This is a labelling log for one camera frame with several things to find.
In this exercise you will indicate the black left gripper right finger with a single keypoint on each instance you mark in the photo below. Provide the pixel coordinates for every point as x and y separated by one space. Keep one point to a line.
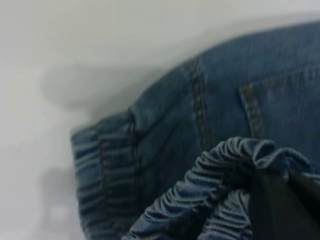
311 205

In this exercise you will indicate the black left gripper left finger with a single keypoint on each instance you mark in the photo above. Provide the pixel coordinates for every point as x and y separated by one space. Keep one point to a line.
267 212

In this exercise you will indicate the blue denim shorts with print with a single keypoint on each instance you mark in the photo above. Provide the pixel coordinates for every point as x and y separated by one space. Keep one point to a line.
175 125

